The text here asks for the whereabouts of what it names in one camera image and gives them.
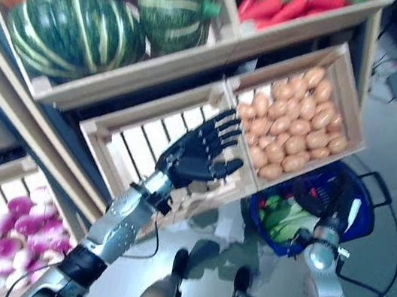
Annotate silver left robot leg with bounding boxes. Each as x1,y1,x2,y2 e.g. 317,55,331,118
129,241,192,297

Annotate green white napa cabbage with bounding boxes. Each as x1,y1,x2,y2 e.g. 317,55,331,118
257,193,323,249

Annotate wooden cabbage crate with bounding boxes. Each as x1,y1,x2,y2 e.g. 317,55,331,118
65,57,274,238

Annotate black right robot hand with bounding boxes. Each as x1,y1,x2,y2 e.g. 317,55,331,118
287,166,365,232

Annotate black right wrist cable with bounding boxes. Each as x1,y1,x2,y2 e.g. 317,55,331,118
329,251,397,297

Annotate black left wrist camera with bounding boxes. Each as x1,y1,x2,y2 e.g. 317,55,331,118
141,187,175,216

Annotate black basket handle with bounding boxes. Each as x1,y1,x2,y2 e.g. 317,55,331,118
351,168,397,211

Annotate red plastic carrot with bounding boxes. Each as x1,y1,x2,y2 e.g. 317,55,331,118
307,0,352,18
238,0,285,28
271,0,310,29

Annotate wooden pumpkin crate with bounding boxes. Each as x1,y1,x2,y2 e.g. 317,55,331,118
0,0,247,138

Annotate green pumpkin with stem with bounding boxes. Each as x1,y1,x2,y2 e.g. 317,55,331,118
123,0,224,64

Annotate green striped pumpkin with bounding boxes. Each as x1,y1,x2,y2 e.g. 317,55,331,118
0,0,156,94

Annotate purple white onion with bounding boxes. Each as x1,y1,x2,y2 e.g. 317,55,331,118
39,217,65,241
29,185,57,208
13,212,45,238
0,235,23,262
5,193,35,219

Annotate black floor cable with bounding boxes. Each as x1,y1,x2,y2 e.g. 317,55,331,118
371,205,397,297

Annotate tan plastic potato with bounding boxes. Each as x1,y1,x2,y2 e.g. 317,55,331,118
248,115,273,138
269,114,293,138
308,144,332,162
280,153,311,177
283,133,308,158
263,140,287,164
326,132,349,156
304,127,329,151
257,161,284,182
247,145,271,171

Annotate blue plastic shopping basket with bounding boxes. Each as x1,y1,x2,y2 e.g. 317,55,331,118
242,149,397,273

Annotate wooden potato crate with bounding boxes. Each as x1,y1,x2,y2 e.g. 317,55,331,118
208,24,383,206

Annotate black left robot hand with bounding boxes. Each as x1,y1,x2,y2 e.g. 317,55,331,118
152,97,253,199

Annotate wooden carrot crate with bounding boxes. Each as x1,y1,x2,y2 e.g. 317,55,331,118
206,0,395,62

